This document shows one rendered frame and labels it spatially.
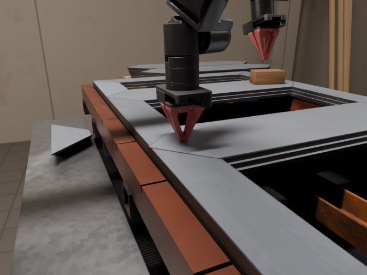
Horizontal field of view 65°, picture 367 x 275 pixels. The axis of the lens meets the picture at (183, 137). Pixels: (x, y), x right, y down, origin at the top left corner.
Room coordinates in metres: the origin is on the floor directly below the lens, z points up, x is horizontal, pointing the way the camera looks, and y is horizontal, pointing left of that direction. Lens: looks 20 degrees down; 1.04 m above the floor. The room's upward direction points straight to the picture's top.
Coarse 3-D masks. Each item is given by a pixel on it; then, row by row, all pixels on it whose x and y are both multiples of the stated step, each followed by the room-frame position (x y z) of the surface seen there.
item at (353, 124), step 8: (304, 112) 0.70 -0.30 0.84; (312, 112) 0.70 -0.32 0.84; (320, 112) 0.70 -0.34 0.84; (328, 112) 0.70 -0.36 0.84; (328, 120) 0.63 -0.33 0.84; (336, 120) 0.63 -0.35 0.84; (344, 120) 0.63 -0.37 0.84; (352, 120) 0.63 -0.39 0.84; (360, 120) 0.63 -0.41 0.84; (352, 128) 0.58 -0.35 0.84; (360, 128) 0.58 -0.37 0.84
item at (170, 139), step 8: (168, 136) 0.52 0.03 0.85; (176, 136) 0.52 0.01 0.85; (168, 144) 0.48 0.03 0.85; (176, 144) 0.49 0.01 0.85; (184, 144) 0.49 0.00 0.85; (192, 144) 0.49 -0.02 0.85; (200, 144) 0.49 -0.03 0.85; (184, 152) 0.45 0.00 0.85; (192, 152) 0.45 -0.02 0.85; (200, 152) 0.45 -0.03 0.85; (208, 152) 0.45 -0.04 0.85
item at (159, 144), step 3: (156, 141) 0.50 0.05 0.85; (159, 141) 0.50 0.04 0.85; (153, 144) 0.48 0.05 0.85; (156, 144) 0.48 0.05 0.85; (159, 144) 0.48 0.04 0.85; (162, 144) 0.48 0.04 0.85; (150, 147) 0.47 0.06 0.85; (153, 147) 0.47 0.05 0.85; (156, 147) 0.47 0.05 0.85; (159, 147) 0.47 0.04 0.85; (162, 147) 0.47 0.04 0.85; (165, 147) 0.47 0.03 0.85; (168, 150) 0.46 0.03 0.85
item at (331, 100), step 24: (216, 96) 0.93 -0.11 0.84; (240, 96) 0.96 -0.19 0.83; (264, 96) 0.99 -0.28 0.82; (312, 96) 0.96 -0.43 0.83; (120, 120) 0.71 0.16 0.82; (144, 144) 0.51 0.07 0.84; (312, 144) 0.50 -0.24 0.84; (336, 144) 0.52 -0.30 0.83; (360, 144) 0.54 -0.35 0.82; (168, 168) 0.39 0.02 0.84; (240, 168) 0.43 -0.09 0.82; (264, 168) 0.44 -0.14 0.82; (216, 240) 0.26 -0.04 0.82; (240, 264) 0.22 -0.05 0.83
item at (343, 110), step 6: (324, 108) 0.74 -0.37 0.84; (330, 108) 0.74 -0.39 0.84; (336, 108) 0.74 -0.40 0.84; (342, 108) 0.74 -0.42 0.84; (348, 108) 0.74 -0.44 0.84; (342, 114) 0.69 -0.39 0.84; (348, 114) 0.69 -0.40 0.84; (354, 114) 0.69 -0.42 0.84; (360, 114) 0.69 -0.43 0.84; (366, 114) 0.69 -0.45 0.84; (366, 120) 0.63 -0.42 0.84
